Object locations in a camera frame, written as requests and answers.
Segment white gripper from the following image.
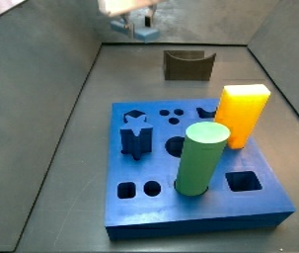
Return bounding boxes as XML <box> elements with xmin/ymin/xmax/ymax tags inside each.
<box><xmin>98</xmin><ymin>0</ymin><xmax>164</xmax><ymax>39</ymax></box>

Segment blue foam fixture block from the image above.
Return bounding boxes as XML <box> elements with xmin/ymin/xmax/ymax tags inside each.
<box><xmin>105</xmin><ymin>99</ymin><xmax>296</xmax><ymax>240</ymax></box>

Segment dark blue star peg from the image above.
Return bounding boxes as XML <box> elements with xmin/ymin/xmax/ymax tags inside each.
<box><xmin>121</xmin><ymin>115</ymin><xmax>153</xmax><ymax>161</ymax></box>

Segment green cylinder peg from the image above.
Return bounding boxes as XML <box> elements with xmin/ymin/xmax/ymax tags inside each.
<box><xmin>174</xmin><ymin>122</ymin><xmax>232</xmax><ymax>197</ymax></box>

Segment yellow rectangular block peg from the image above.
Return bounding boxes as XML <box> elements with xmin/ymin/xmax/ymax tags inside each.
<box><xmin>216</xmin><ymin>84</ymin><xmax>270</xmax><ymax>149</ymax></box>

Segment light blue square-circle object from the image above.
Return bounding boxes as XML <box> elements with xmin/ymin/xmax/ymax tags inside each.
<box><xmin>111</xmin><ymin>21</ymin><xmax>160</xmax><ymax>42</ymax></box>

